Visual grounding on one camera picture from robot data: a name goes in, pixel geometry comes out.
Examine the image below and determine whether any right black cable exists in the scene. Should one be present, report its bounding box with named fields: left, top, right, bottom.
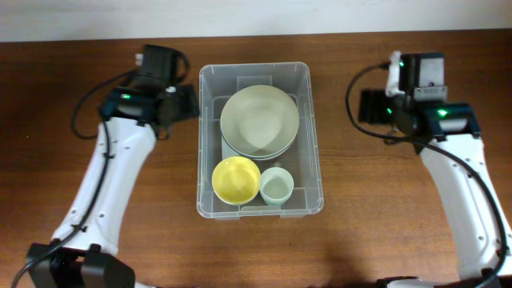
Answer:
left=345, top=62, right=509, bottom=288

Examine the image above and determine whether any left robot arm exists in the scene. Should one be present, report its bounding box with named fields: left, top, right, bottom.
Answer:
left=11, top=45, right=200, bottom=287

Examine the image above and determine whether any mint green plastic cup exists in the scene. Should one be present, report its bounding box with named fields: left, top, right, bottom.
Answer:
left=263, top=198, right=289, bottom=206

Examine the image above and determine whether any left black cable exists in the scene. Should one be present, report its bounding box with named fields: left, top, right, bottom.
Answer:
left=10, top=51, right=191, bottom=288

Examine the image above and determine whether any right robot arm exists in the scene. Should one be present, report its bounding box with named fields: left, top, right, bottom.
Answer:
left=349, top=51, right=511, bottom=287

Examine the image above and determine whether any white small bowl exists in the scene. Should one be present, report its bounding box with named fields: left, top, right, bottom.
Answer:
left=217, top=190, right=259, bottom=206

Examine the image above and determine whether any yellow small bowl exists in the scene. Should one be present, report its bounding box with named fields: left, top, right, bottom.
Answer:
left=212, top=156, right=261, bottom=196

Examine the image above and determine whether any clear plastic storage bin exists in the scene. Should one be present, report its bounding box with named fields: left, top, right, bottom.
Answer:
left=197, top=62, right=324, bottom=220

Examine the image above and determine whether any black cable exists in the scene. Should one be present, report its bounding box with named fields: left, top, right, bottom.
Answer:
left=345, top=62, right=509, bottom=288
left=10, top=51, right=191, bottom=288

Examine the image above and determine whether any cream large bowl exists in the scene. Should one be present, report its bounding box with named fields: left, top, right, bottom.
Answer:
left=220, top=85, right=299, bottom=158
left=226, top=137, right=297, bottom=161

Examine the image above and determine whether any cream plastic cup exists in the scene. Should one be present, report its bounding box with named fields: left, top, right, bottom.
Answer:
left=260, top=167, right=294, bottom=202

